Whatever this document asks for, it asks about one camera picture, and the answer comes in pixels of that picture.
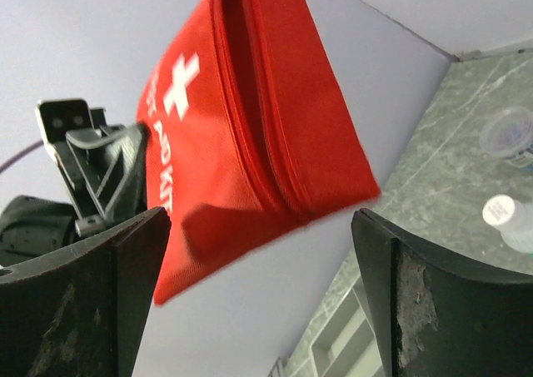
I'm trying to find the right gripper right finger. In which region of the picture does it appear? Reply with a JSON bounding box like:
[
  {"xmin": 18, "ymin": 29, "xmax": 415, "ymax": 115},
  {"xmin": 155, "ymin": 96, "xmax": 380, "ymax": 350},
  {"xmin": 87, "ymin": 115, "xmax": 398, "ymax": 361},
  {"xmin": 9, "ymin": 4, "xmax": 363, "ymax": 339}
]
[{"xmin": 351, "ymin": 209, "xmax": 532, "ymax": 376}]

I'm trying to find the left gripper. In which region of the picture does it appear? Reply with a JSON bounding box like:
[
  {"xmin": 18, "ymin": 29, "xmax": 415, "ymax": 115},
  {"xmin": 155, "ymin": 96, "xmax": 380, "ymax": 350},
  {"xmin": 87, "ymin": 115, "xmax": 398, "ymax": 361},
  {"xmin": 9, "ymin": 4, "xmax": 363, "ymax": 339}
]
[{"xmin": 35, "ymin": 98, "xmax": 147, "ymax": 236}]

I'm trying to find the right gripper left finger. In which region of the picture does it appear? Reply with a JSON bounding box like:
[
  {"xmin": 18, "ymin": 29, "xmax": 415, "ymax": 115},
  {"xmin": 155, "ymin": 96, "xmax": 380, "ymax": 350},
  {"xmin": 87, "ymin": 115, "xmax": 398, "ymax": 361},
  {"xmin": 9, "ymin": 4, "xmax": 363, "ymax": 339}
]
[{"xmin": 1, "ymin": 207, "xmax": 171, "ymax": 376}]

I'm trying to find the red first aid kit pouch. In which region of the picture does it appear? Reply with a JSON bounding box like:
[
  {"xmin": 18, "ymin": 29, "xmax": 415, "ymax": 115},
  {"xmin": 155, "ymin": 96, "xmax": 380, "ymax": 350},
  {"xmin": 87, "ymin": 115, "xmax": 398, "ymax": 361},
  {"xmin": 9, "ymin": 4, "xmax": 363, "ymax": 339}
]
[{"xmin": 137, "ymin": 0, "xmax": 380, "ymax": 305}]

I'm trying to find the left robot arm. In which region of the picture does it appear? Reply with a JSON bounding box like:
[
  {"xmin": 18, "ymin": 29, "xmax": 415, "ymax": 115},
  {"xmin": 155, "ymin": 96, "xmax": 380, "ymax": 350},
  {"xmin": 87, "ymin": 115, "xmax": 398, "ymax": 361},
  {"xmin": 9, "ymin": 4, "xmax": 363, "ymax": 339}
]
[{"xmin": 1, "ymin": 99, "xmax": 148, "ymax": 266}]

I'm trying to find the grey plastic divided tray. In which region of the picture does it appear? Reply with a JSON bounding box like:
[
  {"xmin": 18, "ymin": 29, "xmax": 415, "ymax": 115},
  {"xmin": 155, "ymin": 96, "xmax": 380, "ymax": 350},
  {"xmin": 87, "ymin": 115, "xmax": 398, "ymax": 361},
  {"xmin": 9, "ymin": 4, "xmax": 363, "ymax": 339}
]
[{"xmin": 269, "ymin": 280, "xmax": 386, "ymax": 376}]

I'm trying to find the clear lidded plastic cup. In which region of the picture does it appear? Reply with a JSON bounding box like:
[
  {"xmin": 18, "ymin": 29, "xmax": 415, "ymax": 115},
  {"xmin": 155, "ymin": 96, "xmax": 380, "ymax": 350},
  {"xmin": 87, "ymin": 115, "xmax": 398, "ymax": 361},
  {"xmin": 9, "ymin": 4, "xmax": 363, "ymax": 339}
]
[{"xmin": 480, "ymin": 106, "xmax": 532, "ymax": 171}]

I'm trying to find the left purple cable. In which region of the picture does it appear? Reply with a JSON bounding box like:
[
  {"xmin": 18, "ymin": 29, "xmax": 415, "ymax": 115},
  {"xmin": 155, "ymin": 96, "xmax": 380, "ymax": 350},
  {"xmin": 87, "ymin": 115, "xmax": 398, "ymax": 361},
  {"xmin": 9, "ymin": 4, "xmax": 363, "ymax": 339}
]
[{"xmin": 0, "ymin": 140, "xmax": 45, "ymax": 174}]

